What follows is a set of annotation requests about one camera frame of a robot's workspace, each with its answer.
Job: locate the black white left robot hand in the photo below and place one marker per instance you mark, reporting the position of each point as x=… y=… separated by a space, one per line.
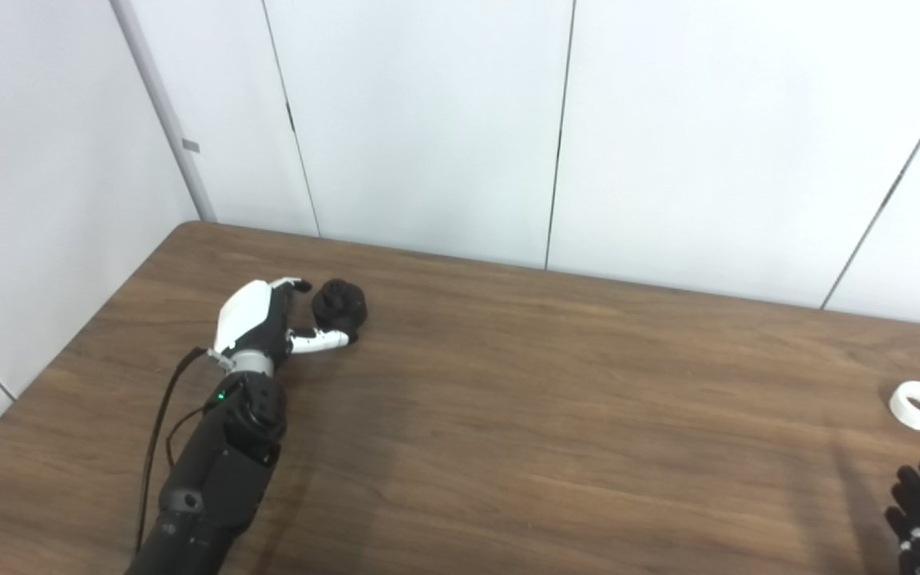
x=246 y=315

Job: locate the round black plastic part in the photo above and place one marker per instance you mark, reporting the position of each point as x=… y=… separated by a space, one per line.
x=344 y=311

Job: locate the small grey post tag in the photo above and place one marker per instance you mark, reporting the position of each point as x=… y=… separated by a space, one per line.
x=190 y=145

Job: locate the grey wall corner post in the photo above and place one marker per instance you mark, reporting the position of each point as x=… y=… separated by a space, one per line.
x=164 y=112

